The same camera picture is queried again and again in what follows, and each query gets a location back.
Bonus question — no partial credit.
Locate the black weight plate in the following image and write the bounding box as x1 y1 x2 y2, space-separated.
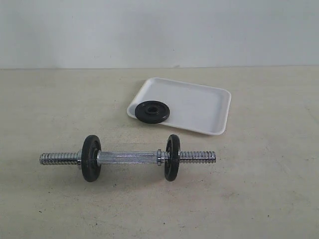
135 101 170 124

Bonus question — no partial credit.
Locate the black weight plate end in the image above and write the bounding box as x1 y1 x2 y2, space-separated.
164 134 180 182
81 135 101 182

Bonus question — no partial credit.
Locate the chrome threaded dumbbell bar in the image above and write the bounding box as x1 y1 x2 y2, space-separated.
39 149 216 166

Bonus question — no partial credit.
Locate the white plastic tray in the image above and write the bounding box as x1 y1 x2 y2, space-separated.
127 77 231 135

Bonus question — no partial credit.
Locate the chrome star collar nut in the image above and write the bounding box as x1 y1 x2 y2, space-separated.
76 150 82 169

